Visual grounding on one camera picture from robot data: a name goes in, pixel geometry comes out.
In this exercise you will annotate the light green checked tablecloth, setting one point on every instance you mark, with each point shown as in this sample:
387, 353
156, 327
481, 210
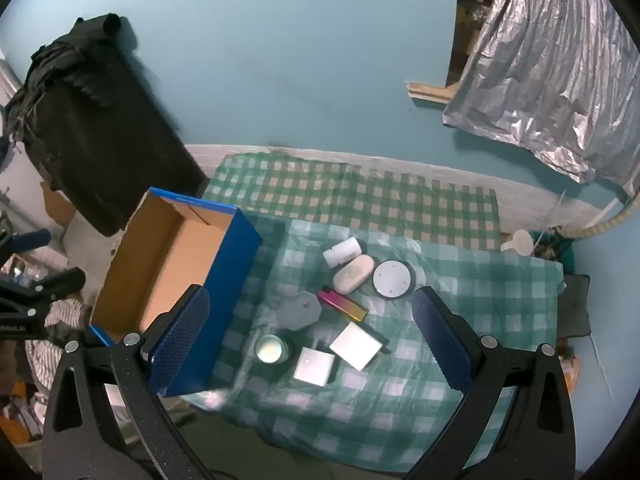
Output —
480, 280

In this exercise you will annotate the round teal metal tin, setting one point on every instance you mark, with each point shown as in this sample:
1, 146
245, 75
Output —
270, 349

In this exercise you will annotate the brown cardboard piece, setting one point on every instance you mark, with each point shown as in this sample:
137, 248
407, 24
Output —
56, 205

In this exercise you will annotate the blue cardboard box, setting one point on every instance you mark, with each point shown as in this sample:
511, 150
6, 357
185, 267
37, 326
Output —
165, 270

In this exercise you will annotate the wooden strip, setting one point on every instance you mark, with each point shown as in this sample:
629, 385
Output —
425, 92

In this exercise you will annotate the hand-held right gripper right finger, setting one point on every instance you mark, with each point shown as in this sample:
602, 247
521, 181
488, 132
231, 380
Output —
442, 335

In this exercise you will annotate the small white bottle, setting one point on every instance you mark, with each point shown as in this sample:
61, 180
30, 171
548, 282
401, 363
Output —
342, 252

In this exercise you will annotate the dark grey cushion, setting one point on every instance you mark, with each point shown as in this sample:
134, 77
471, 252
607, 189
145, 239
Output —
575, 305

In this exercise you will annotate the grey striped cloth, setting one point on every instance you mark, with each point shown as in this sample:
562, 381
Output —
62, 317

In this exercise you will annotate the silver foil curtain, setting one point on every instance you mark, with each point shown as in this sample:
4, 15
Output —
550, 60

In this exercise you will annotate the beige oval case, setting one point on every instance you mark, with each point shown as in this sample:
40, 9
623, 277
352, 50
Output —
354, 273

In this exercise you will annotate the teal plastic basket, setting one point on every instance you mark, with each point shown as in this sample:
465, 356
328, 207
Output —
555, 249

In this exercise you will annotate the round white disc black rim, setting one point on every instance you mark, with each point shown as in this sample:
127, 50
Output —
392, 279

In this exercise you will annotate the white square box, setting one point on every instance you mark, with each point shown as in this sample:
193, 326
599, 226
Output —
314, 366

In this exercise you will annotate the grey hexagonal case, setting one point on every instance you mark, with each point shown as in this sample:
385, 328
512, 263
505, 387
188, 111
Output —
298, 311

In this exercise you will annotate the black hanging garment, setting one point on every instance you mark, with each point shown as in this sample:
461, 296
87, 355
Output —
100, 135

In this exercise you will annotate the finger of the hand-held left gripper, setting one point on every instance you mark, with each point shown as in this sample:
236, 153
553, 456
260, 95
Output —
55, 285
27, 241

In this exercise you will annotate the white square card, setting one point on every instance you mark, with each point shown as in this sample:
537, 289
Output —
355, 345

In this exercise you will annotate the pink yellow gradient lighter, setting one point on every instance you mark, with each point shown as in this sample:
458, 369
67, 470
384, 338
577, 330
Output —
342, 304

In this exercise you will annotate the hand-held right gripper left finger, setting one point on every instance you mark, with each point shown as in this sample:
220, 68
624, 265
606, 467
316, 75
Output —
182, 332

